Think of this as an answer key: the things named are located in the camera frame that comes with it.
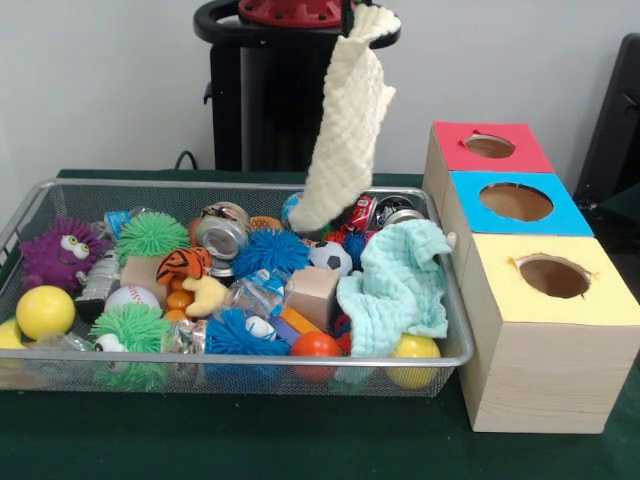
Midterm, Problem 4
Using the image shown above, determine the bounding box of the mint green cloth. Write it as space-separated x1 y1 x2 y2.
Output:
336 219 456 359

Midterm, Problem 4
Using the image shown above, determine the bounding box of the orange ball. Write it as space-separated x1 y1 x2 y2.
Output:
290 332 341 381

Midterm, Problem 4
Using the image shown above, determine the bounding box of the shallow clear mesh bin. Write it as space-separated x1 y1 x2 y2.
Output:
0 178 477 399

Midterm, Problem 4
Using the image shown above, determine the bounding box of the yellow ball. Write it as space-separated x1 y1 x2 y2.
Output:
386 333 442 390
16 286 77 341

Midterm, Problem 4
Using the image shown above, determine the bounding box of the dark green table cloth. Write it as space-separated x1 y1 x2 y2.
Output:
0 168 640 480

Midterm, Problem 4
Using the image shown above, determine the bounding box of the globe print ball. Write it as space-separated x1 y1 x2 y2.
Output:
281 192 329 239

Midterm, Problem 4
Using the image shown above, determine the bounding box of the plain wooden block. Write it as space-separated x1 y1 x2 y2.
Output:
285 266 343 332

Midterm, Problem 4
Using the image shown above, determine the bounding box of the blue spiky rubber ball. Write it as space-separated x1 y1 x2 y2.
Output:
232 228 311 281

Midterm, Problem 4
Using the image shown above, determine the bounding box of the purple spiky toy with eyes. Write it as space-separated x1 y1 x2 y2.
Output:
20 218 107 293

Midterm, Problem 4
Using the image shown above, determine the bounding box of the green fuzzy toy with eyes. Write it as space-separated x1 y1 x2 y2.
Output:
90 305 176 393

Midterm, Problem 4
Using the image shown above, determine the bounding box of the tiger plush toy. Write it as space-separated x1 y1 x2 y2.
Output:
155 247 214 287

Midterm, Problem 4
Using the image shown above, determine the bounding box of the small soccer ball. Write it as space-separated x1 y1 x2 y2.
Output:
309 240 354 277

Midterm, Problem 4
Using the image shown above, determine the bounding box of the small baseball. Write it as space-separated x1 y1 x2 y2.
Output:
105 285 161 315

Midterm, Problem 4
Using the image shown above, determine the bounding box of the wooden box with three holes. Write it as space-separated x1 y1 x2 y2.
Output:
423 122 640 435

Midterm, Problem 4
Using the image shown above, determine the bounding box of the cream knitted cloth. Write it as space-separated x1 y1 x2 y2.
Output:
290 5 402 233

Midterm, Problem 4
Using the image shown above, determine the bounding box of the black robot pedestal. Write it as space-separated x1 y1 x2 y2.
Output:
194 0 401 173

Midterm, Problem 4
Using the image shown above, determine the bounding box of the green spiky rubber ball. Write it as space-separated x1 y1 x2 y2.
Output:
114 211 191 264

